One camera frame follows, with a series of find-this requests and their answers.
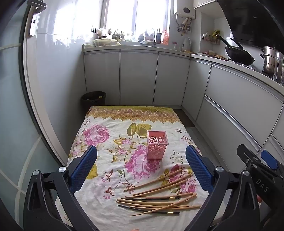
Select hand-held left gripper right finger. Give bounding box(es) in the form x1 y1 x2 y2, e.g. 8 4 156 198
185 145 260 231

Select black wok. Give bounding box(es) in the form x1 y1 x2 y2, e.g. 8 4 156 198
216 35 255 66

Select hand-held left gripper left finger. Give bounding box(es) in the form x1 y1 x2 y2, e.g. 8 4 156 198
23 145 99 231

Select bunch of chopsticks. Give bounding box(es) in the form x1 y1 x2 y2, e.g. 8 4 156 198
116 168 201 217

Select clear glass pitcher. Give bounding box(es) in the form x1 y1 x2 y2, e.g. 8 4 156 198
273 52 284 87

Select dark wicker waste basket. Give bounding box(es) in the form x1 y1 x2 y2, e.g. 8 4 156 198
81 91 107 113

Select grey lower kitchen cabinets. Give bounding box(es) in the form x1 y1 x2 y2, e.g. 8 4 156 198
83 50 284 169

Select white kitchen countertop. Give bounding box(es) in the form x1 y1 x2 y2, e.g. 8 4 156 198
83 43 284 96

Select steel stock pot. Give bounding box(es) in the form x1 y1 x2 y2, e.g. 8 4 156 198
260 46 278 73

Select kitchen window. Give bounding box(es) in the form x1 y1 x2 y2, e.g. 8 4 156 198
101 0 172 36

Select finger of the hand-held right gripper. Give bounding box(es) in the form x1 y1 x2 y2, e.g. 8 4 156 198
237 144 260 172
261 150 284 176

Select row of small figurines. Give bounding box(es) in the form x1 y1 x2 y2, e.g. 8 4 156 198
106 28 126 41

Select wall spice rack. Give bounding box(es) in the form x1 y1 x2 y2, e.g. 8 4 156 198
202 29 220 44

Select white jug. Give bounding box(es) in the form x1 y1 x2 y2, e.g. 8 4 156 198
182 37 192 52

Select black range hood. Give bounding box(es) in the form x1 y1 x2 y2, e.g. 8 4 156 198
216 0 284 48

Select white mixing bowl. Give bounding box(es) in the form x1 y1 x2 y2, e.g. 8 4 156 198
93 38 112 47

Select white upper cabinets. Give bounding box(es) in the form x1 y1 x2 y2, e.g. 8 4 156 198
193 0 217 9

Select white water heater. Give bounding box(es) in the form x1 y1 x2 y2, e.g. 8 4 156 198
174 0 197 19

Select floral printed cloth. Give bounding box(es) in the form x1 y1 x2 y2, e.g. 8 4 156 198
67 105 222 231

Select glass sliding door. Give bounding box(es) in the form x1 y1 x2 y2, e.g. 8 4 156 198
0 0 69 231

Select pink perforated utensil holder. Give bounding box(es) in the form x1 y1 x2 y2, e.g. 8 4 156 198
146 130 167 160

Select metal door handle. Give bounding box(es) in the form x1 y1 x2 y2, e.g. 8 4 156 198
28 0 45 36

